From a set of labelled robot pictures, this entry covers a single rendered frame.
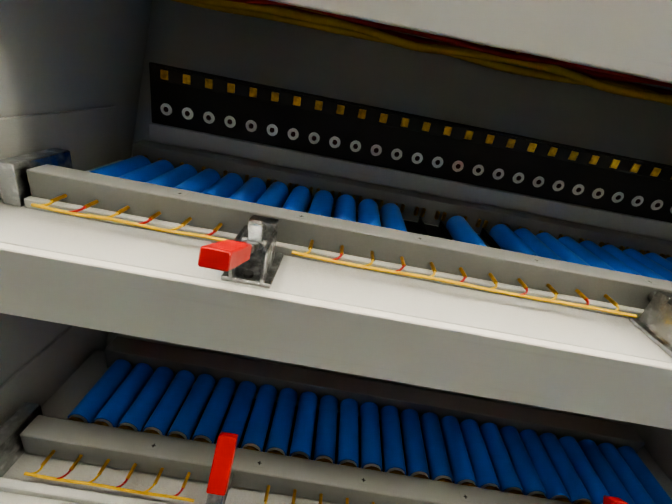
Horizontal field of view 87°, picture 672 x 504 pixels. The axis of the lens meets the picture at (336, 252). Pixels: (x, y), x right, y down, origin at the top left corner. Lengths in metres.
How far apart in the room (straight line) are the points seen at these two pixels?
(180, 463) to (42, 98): 0.29
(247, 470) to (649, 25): 0.38
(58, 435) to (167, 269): 0.18
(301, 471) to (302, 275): 0.17
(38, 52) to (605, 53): 0.36
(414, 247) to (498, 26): 0.13
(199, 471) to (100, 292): 0.16
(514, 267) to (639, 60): 0.13
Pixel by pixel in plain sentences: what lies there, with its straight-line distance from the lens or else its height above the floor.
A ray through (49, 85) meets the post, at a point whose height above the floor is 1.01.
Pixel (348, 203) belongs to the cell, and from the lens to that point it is 0.30.
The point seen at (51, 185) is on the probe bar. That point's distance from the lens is 0.30.
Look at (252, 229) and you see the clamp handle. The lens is 0.20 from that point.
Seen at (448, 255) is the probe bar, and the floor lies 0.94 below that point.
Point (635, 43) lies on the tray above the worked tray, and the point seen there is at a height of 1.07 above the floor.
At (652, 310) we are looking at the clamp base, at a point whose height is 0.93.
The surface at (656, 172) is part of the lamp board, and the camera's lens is 0.46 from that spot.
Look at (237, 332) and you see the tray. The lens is 0.22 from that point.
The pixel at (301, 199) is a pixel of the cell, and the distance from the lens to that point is 0.29.
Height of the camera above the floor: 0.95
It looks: 5 degrees down
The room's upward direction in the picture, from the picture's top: 11 degrees clockwise
